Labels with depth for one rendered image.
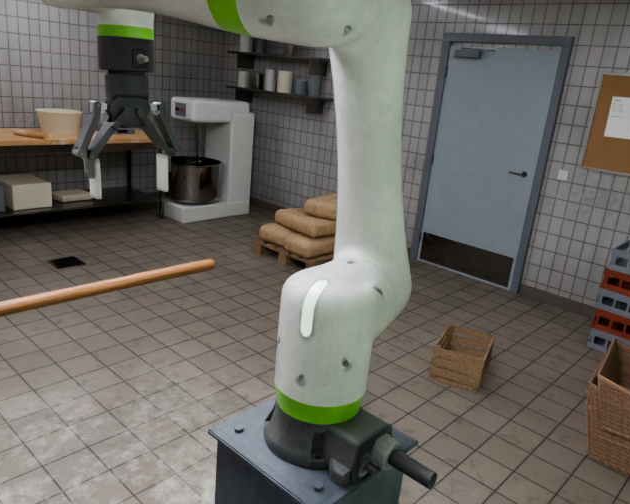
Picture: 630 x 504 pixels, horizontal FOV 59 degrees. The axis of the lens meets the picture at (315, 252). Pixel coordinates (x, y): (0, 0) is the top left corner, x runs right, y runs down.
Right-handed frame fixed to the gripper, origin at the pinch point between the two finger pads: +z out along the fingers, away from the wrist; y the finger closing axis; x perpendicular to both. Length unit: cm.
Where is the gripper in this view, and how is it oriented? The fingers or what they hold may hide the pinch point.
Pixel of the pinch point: (130, 188)
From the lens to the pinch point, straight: 110.0
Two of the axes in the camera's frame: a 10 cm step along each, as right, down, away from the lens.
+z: -0.6, 9.5, 2.9
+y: 6.7, -1.7, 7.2
